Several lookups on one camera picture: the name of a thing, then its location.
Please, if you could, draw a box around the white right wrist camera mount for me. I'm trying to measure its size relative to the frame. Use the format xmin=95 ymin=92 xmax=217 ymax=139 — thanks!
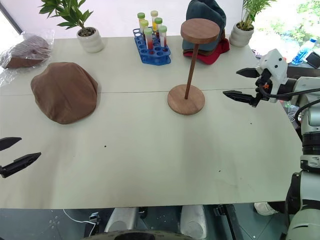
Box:
xmin=258 ymin=48 xmax=289 ymax=104

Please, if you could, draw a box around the blue test tube rack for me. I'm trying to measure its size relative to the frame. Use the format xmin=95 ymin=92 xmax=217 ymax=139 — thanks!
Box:
xmin=132 ymin=26 xmax=174 ymax=66

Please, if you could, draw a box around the blue labelled water bottle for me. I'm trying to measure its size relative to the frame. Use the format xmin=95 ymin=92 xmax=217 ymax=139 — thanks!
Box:
xmin=292 ymin=37 xmax=319 ymax=66

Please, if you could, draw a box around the yellow capped test tube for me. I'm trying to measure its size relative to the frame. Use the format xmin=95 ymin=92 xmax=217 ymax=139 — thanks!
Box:
xmin=138 ymin=19 xmax=150 ymax=41

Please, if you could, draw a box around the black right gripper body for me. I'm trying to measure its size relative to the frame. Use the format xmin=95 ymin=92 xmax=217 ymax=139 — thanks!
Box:
xmin=255 ymin=69 xmax=273 ymax=102

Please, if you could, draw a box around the palm plant in white pot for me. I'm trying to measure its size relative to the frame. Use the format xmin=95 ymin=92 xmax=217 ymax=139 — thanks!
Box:
xmin=228 ymin=0 xmax=277 ymax=48

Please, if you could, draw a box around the brown flat cap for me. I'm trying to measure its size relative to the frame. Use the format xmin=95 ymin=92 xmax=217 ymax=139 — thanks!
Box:
xmin=30 ymin=61 xmax=99 ymax=125

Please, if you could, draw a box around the cream capped test tube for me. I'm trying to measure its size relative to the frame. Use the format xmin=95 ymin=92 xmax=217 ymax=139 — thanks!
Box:
xmin=150 ymin=10 xmax=160 ymax=32

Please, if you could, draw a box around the dark window frame bar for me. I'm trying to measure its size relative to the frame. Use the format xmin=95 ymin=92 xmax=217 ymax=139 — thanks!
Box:
xmin=0 ymin=0 xmax=24 ymax=35

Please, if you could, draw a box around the green capped test tube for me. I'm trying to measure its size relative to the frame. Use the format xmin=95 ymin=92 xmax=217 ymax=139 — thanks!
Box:
xmin=158 ymin=25 xmax=168 ymax=48
xmin=153 ymin=17 xmax=164 ymax=38
xmin=143 ymin=27 xmax=154 ymax=50
xmin=136 ymin=12 xmax=147 ymax=26

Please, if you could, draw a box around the broad-leaf plant in white pot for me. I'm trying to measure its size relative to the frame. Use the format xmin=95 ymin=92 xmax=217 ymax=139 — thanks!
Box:
xmin=38 ymin=0 xmax=106 ymax=54

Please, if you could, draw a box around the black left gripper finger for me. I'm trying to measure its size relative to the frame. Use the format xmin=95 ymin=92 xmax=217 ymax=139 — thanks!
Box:
xmin=0 ymin=151 xmax=42 ymax=179
xmin=0 ymin=136 xmax=23 ymax=152

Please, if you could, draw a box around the red cap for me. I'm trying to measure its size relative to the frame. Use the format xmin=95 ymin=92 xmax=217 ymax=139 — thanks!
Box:
xmin=183 ymin=37 xmax=231 ymax=66

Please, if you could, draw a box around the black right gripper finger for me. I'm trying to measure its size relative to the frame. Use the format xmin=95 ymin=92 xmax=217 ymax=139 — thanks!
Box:
xmin=222 ymin=89 xmax=260 ymax=109
xmin=236 ymin=67 xmax=262 ymax=79

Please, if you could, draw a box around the white shoe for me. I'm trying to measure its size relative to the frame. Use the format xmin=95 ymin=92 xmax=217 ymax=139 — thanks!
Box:
xmin=254 ymin=201 xmax=280 ymax=217

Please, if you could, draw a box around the wooden hat stand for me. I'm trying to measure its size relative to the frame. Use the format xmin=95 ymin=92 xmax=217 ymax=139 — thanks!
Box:
xmin=167 ymin=19 xmax=222 ymax=116

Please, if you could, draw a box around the black flat device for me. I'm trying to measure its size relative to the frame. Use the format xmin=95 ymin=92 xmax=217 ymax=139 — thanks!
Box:
xmin=305 ymin=51 xmax=320 ymax=69

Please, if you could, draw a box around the white floor cable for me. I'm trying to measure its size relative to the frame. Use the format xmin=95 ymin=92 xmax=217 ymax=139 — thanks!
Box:
xmin=63 ymin=208 xmax=98 ymax=234

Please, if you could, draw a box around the white rounded leg cover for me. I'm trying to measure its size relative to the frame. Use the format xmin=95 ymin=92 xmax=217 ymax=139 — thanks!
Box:
xmin=103 ymin=206 xmax=144 ymax=234
xmin=179 ymin=204 xmax=209 ymax=240

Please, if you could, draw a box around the brown striped bagged hat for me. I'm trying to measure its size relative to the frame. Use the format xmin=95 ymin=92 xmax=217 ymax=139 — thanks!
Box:
xmin=4 ymin=35 xmax=51 ymax=69

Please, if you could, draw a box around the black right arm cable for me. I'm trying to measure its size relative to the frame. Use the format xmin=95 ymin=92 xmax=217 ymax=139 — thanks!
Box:
xmin=257 ymin=84 xmax=320 ymax=137

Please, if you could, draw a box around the clear plastic bag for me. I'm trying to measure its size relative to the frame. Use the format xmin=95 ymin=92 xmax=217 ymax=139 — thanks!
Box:
xmin=0 ymin=28 xmax=56 ymax=86

